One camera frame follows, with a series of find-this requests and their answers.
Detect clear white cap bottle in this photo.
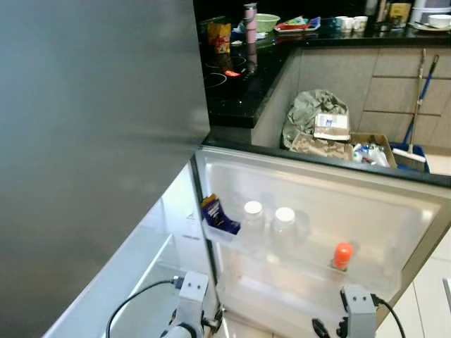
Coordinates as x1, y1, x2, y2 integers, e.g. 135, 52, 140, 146
240, 201, 268, 247
271, 206, 300, 254

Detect silver fridge main door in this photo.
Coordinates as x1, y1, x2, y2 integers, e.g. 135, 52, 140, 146
192, 144, 451, 338

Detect silver fridge freezer door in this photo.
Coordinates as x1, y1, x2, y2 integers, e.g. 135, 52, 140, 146
0, 0, 211, 338

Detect orange cap bottle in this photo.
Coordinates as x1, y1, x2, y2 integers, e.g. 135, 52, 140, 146
330, 242, 354, 272

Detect purple snack packet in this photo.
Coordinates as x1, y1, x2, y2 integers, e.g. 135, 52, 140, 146
200, 195, 241, 235

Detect white blue plastic bottles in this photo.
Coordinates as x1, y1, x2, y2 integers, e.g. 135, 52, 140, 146
352, 143, 390, 167

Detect brown moulded cardboard tray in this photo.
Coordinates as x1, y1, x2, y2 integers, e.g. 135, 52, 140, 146
290, 132, 354, 161

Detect cardboard box with bottles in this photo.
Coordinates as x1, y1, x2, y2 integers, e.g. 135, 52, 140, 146
350, 132, 397, 168

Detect small labelled cardboard box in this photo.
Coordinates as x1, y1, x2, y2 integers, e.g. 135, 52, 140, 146
314, 113, 351, 142

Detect black kitchen counter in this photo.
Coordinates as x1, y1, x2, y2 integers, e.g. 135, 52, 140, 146
194, 0, 451, 129

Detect black induction cooktop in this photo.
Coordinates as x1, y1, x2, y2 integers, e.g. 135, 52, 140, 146
199, 49, 276, 92

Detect yellow red snack packet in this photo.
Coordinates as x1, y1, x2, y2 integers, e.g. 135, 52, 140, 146
206, 21, 233, 55

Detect red tray with items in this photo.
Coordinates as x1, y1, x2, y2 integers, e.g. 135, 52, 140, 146
273, 16, 322, 34

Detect light green bowl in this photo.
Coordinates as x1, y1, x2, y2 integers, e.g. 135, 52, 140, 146
255, 13, 281, 34

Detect brown rimmed plate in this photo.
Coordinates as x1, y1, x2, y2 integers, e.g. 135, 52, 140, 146
412, 23, 451, 34

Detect dark steel thermos jug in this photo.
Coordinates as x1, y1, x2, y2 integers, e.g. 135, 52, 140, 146
366, 0, 388, 29

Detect yellow box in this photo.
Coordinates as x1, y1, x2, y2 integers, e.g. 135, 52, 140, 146
390, 2, 412, 29

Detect white round bowl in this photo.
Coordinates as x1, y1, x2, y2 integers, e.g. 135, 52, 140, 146
426, 13, 451, 29

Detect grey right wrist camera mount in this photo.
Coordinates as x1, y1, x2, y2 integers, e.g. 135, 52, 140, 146
341, 284, 378, 338

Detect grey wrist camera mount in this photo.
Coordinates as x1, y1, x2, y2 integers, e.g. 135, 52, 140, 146
176, 272, 210, 328
341, 284, 378, 338

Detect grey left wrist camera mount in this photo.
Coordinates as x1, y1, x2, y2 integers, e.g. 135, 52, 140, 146
176, 272, 210, 328

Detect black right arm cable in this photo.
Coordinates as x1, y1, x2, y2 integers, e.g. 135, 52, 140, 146
371, 296, 407, 338

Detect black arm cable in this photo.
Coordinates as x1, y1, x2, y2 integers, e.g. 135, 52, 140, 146
106, 278, 185, 338
371, 296, 407, 338

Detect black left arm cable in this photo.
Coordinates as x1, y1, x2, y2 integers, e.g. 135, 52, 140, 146
106, 278, 185, 338

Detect blue long handled dustpan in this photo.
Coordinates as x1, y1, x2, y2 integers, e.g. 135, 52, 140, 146
389, 48, 431, 173

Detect blue handled white broom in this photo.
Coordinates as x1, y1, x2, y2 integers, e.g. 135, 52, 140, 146
390, 55, 439, 164

